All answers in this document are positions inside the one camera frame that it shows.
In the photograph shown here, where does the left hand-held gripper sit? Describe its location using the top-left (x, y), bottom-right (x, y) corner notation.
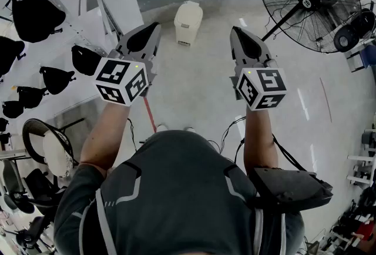
top-left (94, 22), bottom-right (162, 107)

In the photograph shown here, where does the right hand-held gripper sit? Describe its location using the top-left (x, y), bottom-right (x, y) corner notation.
top-left (229, 25), bottom-right (287, 112)

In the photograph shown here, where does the white trash bin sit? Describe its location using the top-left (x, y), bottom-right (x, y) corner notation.
top-left (173, 1), bottom-right (204, 47)

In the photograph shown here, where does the person's right forearm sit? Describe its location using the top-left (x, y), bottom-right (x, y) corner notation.
top-left (243, 106), bottom-right (280, 173)

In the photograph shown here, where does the person's left forearm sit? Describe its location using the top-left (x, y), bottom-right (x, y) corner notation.
top-left (79, 100), bottom-right (130, 173)

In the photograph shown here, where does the large black standing fan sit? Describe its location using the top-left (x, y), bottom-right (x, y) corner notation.
top-left (258, 0), bottom-right (364, 54)

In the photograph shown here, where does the white metal rack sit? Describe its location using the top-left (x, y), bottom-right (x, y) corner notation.
top-left (0, 0), bottom-right (125, 119)

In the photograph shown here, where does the group of black bags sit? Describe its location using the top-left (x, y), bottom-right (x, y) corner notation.
top-left (0, 0), bottom-right (102, 133)

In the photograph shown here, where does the person's dark grey shirt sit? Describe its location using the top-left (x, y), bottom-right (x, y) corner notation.
top-left (53, 129), bottom-right (306, 255)

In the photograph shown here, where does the white shelf unit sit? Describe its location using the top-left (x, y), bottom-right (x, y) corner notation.
top-left (346, 129), bottom-right (376, 187)

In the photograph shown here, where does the black office chair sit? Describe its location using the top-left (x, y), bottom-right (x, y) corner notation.
top-left (0, 159), bottom-right (69, 250)

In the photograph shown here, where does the pile of dark equipment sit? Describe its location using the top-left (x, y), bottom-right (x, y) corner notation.
top-left (319, 185), bottom-right (376, 255)

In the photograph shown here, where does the black cable bundle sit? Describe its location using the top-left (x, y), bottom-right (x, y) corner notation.
top-left (205, 115), bottom-right (248, 164)

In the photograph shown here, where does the black wire basket chair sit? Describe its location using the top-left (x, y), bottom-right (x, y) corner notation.
top-left (22, 118), bottom-right (75, 179)

